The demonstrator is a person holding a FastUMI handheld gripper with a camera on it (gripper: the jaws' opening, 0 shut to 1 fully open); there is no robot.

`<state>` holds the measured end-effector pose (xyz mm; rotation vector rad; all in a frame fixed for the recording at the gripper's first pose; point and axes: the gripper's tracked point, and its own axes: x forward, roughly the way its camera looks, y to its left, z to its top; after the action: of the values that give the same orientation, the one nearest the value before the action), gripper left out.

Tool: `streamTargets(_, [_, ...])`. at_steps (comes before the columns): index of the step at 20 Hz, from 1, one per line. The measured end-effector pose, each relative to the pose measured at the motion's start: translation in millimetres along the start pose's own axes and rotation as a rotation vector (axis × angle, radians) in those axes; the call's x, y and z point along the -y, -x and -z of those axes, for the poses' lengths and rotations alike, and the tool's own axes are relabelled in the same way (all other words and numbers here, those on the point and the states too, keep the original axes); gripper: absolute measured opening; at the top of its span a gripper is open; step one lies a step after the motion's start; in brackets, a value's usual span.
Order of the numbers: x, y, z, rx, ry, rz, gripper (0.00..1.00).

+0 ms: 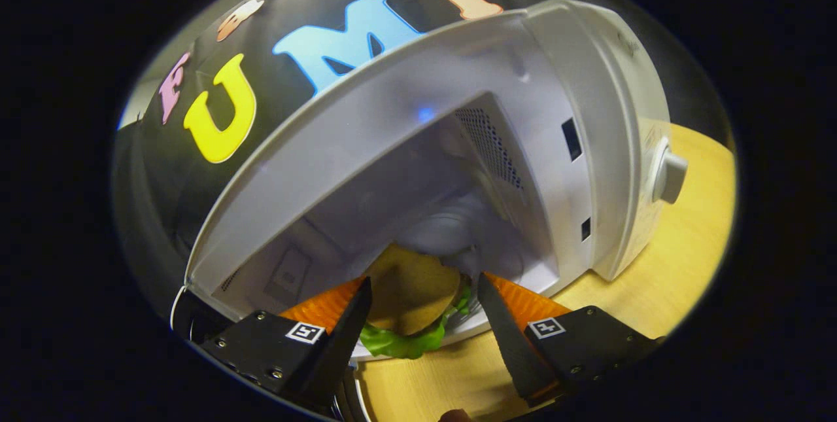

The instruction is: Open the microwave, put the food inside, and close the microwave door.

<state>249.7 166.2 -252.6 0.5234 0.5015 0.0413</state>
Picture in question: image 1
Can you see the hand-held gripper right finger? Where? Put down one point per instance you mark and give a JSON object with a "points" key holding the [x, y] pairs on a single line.
{"points": [[513, 343]]}

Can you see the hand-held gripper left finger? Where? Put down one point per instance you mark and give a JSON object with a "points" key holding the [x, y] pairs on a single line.
{"points": [[343, 343]]}

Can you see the burger with lettuce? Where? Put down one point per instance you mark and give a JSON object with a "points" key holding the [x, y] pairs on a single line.
{"points": [[412, 291]]}

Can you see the white microwave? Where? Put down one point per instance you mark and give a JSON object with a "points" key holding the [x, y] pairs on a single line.
{"points": [[392, 101]]}

